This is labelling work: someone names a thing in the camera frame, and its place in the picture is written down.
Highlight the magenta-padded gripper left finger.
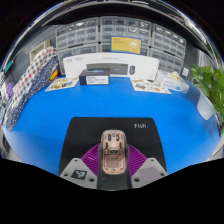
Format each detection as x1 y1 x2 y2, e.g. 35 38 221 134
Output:
58 143 114 192

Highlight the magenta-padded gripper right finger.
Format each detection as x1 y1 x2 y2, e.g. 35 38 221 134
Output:
112 143 168 192

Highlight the rose gold computer mouse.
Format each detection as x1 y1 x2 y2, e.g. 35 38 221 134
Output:
99 129 128 176

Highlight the black mouse pad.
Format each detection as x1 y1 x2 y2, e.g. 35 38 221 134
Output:
58 116 168 177

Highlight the printed picture sheet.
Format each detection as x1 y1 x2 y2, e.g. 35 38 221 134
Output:
44 76 80 93
130 77 173 96

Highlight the white and blue tissue box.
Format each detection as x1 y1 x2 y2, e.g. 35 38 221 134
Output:
154 70 191 94

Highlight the small black box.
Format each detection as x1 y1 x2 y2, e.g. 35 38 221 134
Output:
78 67 111 86

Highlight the patterned fabric bag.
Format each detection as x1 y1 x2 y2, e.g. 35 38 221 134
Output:
3 46 60 132

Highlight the purple small object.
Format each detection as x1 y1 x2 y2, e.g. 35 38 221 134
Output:
5 82 15 100

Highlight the white keyboard box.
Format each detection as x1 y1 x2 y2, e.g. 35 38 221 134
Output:
62 52 161 81

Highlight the potted green plant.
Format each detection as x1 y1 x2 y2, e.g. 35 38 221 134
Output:
190 64 224 135

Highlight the white crate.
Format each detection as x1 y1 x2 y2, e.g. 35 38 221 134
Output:
28 39 52 63

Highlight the yellow card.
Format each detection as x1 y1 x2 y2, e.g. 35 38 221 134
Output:
109 35 143 55

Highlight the dark wall shelf unit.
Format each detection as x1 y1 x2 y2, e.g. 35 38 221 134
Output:
33 0 221 44

